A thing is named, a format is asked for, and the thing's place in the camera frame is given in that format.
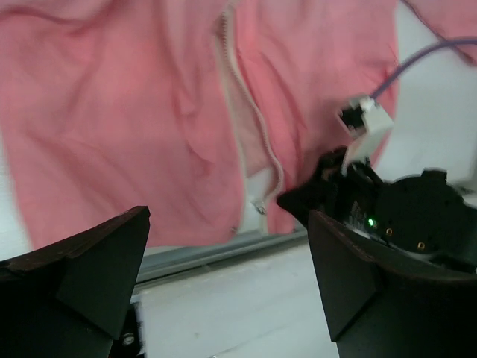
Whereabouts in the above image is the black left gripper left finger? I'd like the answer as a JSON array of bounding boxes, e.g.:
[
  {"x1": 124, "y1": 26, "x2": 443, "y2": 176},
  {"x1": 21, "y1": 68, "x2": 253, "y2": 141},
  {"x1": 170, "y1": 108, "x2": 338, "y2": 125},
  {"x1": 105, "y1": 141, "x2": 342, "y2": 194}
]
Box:
[{"x1": 1, "y1": 207, "x2": 150, "y2": 358}]

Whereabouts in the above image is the aluminium table edge rail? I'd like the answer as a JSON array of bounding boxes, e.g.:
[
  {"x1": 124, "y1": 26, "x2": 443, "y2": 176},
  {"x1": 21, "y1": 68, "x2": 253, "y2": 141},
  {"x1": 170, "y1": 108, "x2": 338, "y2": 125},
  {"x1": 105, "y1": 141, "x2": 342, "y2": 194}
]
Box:
[{"x1": 136, "y1": 227, "x2": 306, "y2": 284}]

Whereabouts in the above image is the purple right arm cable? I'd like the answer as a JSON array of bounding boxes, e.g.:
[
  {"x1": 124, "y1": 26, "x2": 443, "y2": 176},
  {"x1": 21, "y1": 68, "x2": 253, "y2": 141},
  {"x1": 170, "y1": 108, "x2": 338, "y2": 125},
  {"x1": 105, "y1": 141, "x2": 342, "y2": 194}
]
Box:
[{"x1": 370, "y1": 0, "x2": 477, "y2": 101}]

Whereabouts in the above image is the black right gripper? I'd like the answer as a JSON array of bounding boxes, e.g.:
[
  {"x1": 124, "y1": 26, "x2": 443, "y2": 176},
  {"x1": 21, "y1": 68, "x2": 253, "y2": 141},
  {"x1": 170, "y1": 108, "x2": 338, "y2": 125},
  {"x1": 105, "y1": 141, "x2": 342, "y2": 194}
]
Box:
[{"x1": 277, "y1": 148, "x2": 466, "y2": 269}]

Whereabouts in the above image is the pink hooded zip jacket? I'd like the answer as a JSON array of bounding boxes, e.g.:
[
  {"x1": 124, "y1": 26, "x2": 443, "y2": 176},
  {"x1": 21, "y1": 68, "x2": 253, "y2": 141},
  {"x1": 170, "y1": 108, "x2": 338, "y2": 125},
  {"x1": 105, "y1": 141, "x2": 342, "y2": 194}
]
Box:
[{"x1": 0, "y1": 0, "x2": 477, "y2": 248}]

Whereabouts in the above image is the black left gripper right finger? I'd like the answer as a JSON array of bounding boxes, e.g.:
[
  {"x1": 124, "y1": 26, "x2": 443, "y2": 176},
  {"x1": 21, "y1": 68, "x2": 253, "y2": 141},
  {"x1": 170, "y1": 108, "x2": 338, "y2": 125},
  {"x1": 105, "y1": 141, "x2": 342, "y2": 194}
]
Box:
[{"x1": 308, "y1": 211, "x2": 476, "y2": 358}]

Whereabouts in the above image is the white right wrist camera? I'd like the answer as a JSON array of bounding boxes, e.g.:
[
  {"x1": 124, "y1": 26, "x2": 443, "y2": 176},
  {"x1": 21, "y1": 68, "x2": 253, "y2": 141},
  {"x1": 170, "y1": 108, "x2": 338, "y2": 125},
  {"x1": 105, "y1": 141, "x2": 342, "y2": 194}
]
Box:
[{"x1": 338, "y1": 95, "x2": 394, "y2": 174}]

